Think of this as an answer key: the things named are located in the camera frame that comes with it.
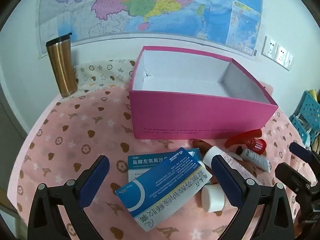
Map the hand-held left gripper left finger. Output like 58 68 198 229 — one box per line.
27 155 110 240

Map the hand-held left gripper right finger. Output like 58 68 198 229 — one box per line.
211 154 295 240

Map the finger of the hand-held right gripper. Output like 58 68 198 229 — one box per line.
289 142 320 167
275 162 320 196

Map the pink tube with white cap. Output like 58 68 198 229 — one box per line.
202 146 260 183

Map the small white tube black cap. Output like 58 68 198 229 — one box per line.
236 147 272 172

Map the red spray trigger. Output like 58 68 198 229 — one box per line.
231 129 267 155

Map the teal white medicine box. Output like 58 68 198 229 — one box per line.
127 148 203 183

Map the blue white medicine box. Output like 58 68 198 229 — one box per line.
115 149 206 232

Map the pink cardboard box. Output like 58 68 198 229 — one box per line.
129 46 279 140

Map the blue perforated storage rack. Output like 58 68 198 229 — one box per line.
289 90 320 150

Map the pink printed blanket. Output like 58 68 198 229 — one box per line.
6 80 313 240

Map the cream star printed cloth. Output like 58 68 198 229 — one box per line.
72 59 137 90

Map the gold metal tumbler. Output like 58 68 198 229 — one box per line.
46 32 78 98

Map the colourful wall map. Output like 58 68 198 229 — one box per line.
37 0 263 58

